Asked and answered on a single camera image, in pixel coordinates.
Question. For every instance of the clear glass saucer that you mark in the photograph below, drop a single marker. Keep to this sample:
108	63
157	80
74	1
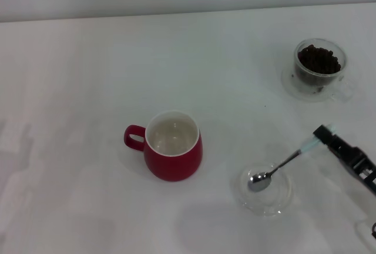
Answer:
289	87

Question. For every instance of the pile of coffee beans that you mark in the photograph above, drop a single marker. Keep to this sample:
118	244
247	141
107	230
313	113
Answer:
320	60

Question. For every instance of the clear glass dish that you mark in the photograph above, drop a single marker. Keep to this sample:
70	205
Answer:
277	204

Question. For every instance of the red ceramic mug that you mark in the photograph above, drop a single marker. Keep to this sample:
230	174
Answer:
173	168

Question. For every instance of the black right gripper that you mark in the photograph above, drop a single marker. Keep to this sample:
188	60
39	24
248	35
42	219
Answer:
370	163

